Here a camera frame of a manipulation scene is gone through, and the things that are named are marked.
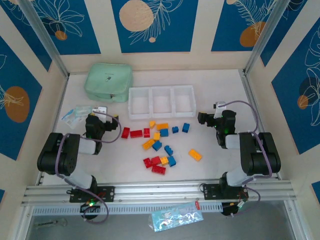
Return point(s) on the short blue lego brick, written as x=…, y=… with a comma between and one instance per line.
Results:
x=172, y=161
x=169, y=150
x=185, y=127
x=175, y=129
x=157, y=145
x=164, y=132

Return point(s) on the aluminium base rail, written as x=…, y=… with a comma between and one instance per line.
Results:
x=160, y=191

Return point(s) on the mint green zipper pouch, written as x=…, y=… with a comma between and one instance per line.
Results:
x=108, y=81

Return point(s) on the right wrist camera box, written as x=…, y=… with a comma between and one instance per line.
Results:
x=220, y=105

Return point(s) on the yellow sloped lego brick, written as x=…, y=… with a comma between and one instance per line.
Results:
x=152, y=124

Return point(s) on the blue white plastic packet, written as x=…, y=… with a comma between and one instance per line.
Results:
x=71, y=120

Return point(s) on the aluminium frame post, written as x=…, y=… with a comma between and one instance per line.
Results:
x=265, y=37
x=45, y=37

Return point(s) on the aluminium side rail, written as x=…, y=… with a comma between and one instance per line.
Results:
x=53, y=130
x=252, y=100

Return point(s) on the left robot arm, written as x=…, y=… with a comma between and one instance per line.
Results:
x=53, y=152

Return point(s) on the short red lego brick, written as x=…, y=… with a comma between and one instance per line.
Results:
x=125, y=132
x=155, y=160
x=147, y=162
x=146, y=132

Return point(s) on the shiny sticker packet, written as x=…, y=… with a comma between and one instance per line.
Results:
x=175, y=217

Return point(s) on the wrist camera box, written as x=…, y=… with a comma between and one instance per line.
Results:
x=100, y=109
x=220, y=105

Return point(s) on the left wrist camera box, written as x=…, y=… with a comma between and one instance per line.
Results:
x=100, y=109

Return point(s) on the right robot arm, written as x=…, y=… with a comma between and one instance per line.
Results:
x=265, y=155

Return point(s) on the short yellow lego brick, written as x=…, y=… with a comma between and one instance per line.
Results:
x=164, y=160
x=156, y=136

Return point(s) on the white plastic bin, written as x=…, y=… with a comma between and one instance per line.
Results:
x=140, y=105
x=162, y=103
x=183, y=101

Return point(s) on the red tag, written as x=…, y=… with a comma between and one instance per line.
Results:
x=197, y=205

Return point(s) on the long red lego brick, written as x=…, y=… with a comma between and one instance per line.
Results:
x=158, y=169
x=136, y=133

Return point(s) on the long yellow lego brick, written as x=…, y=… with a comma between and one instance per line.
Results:
x=148, y=144
x=195, y=155
x=162, y=126

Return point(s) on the clear plastic packet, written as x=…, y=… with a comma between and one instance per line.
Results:
x=82, y=110

